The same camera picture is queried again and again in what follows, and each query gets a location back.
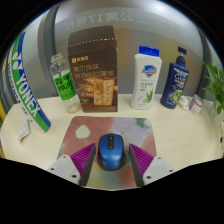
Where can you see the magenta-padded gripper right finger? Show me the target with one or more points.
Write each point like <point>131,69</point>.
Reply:
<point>157,168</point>

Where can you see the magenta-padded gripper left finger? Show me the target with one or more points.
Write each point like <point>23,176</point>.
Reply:
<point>65,167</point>

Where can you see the blue and black computer mouse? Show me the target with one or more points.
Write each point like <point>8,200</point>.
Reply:
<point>111,151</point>

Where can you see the pastel patterned mouse pad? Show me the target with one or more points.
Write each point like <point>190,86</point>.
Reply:
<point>133,130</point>

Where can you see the small white blister packet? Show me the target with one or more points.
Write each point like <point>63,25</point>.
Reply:
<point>24,130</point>

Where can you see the small white flower ornament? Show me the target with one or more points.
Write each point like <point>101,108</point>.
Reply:
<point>183,102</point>

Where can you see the small jar with pink lid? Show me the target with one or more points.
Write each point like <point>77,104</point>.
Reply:
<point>196,104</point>

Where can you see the clear bottle with green label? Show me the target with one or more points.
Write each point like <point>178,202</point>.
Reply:
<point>65,86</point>

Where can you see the green white blue tube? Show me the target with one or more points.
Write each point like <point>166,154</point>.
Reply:
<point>28,90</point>

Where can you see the dark blue pump bottle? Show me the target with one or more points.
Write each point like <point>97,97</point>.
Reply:
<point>175,83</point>

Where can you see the white bottle with blue cap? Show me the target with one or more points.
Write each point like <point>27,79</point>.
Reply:
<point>146,80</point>

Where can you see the brown cracker box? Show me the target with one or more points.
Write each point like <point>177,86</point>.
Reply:
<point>95,73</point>

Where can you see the green plant in white pot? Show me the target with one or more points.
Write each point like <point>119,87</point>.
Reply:
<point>216,83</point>

